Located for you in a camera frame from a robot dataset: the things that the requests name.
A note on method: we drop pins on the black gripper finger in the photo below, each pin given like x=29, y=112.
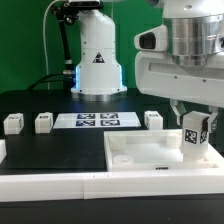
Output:
x=212, y=120

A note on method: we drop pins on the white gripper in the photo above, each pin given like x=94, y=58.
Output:
x=156, y=74

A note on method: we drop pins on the white square tabletop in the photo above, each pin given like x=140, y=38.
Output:
x=153, y=150

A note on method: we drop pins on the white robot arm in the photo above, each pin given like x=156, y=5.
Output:
x=182, y=59

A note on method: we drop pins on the white marker tag sheet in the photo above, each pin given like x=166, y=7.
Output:
x=97, y=120

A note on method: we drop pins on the white U-shaped obstacle wall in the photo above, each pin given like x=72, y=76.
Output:
x=92, y=185

